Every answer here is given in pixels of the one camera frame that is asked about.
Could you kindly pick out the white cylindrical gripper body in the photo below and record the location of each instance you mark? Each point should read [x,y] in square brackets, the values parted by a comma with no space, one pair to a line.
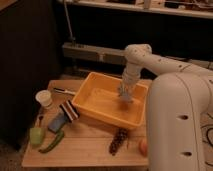
[129,80]

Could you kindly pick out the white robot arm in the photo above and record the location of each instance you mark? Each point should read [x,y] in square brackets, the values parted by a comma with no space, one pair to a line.
[176,99]

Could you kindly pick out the yellow plastic tray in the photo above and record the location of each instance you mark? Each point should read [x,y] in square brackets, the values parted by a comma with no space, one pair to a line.
[98,98]

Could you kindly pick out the dark grape bunch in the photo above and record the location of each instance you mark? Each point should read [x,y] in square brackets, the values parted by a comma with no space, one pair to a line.
[119,138]

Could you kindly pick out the orange fruit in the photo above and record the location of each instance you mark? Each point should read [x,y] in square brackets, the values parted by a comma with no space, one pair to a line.
[143,147]

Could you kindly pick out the wooden table board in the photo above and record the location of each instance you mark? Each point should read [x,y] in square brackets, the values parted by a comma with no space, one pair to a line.
[86,144]

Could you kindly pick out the blue grey sponge block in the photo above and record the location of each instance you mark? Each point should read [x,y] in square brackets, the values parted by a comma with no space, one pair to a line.
[57,123]

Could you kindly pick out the white plastic cup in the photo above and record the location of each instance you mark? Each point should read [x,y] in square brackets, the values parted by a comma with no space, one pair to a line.
[44,97]

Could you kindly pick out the green chili pepper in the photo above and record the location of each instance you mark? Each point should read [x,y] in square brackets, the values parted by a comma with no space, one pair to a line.
[54,143]

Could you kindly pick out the small dark spoon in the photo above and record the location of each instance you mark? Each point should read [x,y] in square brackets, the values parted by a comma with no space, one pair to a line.
[40,120]

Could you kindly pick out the light green cup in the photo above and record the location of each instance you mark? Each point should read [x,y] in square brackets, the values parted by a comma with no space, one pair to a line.
[37,135]

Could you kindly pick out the grey metal shelf rail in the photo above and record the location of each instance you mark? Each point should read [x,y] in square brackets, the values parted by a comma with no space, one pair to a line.
[96,53]

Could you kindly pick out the black handled knife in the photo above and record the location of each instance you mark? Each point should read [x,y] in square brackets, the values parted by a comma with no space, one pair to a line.
[64,91]

